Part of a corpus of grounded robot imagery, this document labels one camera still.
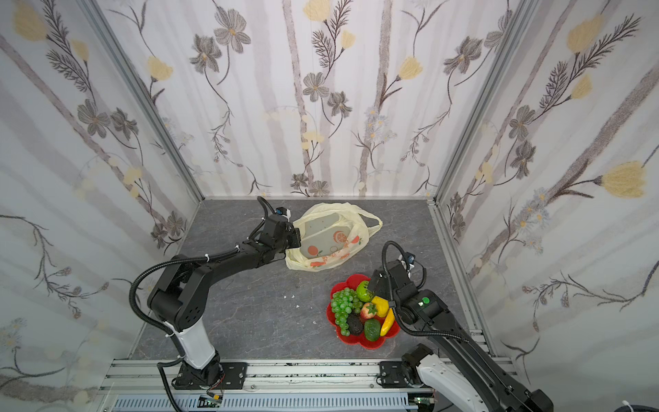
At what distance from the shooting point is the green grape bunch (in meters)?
0.80

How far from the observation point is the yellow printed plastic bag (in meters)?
0.93

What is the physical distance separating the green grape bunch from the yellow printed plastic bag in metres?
0.14
